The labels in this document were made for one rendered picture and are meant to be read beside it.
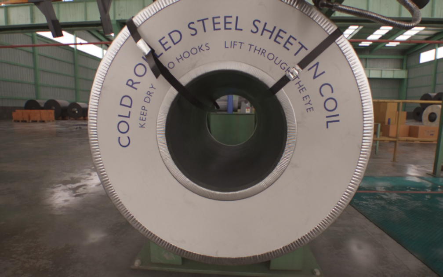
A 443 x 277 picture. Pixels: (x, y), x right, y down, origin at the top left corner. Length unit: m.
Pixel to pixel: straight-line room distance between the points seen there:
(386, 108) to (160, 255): 9.92
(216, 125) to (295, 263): 2.45
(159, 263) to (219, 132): 2.36
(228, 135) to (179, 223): 2.50
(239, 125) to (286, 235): 2.51
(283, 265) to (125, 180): 0.92
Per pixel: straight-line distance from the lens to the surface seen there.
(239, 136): 3.40
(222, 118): 3.39
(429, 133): 8.85
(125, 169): 1.04
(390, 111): 10.57
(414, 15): 0.87
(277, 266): 1.38
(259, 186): 0.95
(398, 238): 2.03
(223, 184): 1.04
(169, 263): 1.41
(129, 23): 1.03
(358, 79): 1.01
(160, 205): 1.03
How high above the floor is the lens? 0.86
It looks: 7 degrees down
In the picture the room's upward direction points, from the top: 1 degrees clockwise
